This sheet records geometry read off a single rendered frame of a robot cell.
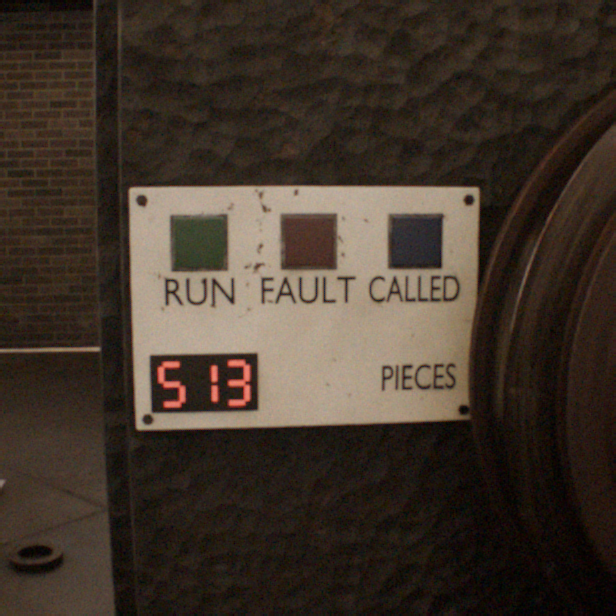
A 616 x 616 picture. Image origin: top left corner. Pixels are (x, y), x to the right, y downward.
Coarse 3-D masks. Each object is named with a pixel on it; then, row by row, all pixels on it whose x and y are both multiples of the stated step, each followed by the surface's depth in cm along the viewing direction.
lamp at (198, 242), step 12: (180, 228) 60; (192, 228) 60; (204, 228) 60; (216, 228) 61; (180, 240) 60; (192, 240) 60; (204, 240) 61; (216, 240) 61; (180, 252) 60; (192, 252) 61; (204, 252) 61; (216, 252) 61; (180, 264) 61; (192, 264) 61; (204, 264) 61; (216, 264) 61
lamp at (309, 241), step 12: (288, 228) 61; (300, 228) 61; (312, 228) 61; (324, 228) 61; (288, 240) 61; (300, 240) 61; (312, 240) 61; (324, 240) 62; (288, 252) 61; (300, 252) 61; (312, 252) 62; (324, 252) 62; (288, 264) 61; (300, 264) 62; (312, 264) 62; (324, 264) 62
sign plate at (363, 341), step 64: (192, 192) 60; (256, 192) 61; (320, 192) 62; (384, 192) 62; (448, 192) 63; (256, 256) 62; (384, 256) 63; (448, 256) 63; (192, 320) 62; (256, 320) 62; (320, 320) 63; (384, 320) 63; (448, 320) 64; (192, 384) 62; (256, 384) 63; (320, 384) 64; (384, 384) 64; (448, 384) 65
